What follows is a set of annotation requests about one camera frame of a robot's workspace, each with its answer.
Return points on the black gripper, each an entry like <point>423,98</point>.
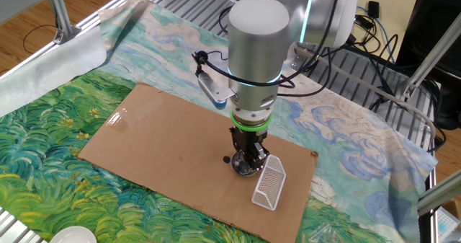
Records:
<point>248,138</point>

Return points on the round stainless steel plate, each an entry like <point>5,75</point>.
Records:
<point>238,168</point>

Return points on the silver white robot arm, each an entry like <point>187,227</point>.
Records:
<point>259,48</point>

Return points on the white mesh goal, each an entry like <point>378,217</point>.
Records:
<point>270,185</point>

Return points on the black round dot marker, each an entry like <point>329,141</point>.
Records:
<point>225,159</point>

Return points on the brown cardboard sheet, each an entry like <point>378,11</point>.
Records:
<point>144,156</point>

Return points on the clear bag of screws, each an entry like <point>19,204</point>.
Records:
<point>322,234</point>

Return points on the clear tape patch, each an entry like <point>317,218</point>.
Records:
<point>117,120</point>

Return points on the black power adapter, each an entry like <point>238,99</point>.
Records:
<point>373,8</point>

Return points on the white bowl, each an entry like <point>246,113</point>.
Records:
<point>73,236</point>

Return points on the painted landscape tablecloth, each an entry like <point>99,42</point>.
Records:
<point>54,163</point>

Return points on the clear plastic parts box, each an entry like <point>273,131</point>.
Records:
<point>448,225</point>

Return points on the black computer case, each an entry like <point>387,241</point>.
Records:
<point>432,37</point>

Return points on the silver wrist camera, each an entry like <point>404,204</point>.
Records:
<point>214,89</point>

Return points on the aluminium frame strut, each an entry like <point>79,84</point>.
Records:
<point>428,52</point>
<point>439,194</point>

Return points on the aluminium strut with foot bracket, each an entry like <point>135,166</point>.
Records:
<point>59,12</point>

